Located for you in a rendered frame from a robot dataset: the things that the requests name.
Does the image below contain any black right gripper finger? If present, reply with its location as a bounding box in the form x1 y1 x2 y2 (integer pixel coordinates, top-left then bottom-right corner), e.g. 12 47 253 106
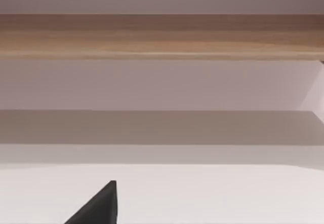
63 180 118 224

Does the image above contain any wooden shelf board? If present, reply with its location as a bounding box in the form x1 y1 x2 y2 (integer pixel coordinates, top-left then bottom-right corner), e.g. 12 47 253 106
0 13 324 62

